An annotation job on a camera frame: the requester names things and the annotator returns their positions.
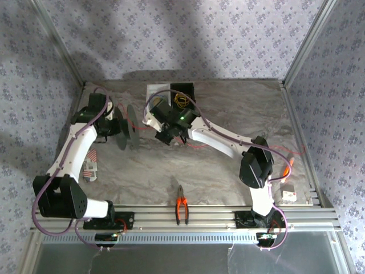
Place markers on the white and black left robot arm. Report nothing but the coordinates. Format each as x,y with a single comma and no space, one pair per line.
71,154

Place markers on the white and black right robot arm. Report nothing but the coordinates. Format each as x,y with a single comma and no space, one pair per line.
216,137

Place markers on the black plastic box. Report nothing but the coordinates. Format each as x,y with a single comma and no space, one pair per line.
185,87

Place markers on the white plastic box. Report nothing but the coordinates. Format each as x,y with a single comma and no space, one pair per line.
149,88

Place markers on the orange pen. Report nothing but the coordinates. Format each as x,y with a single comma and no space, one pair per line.
288,168

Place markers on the shiny metal panel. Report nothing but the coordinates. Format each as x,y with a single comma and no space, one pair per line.
171,259

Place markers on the small white carton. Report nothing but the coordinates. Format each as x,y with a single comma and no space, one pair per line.
289,195

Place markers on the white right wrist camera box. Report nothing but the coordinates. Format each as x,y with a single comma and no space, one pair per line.
110,109

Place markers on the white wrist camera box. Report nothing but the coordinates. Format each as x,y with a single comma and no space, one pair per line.
110,109
149,122

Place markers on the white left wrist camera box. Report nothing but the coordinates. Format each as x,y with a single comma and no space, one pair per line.
149,122

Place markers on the aluminium rail base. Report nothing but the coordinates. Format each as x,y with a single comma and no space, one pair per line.
211,212

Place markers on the aluminium frame post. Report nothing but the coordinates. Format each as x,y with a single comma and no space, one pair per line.
60,42
309,42

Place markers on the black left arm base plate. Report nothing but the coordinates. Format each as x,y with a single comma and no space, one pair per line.
128,219

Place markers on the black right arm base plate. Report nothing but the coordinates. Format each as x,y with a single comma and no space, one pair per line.
242,221

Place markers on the aluminium side rail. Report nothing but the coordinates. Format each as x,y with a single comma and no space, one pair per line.
288,98

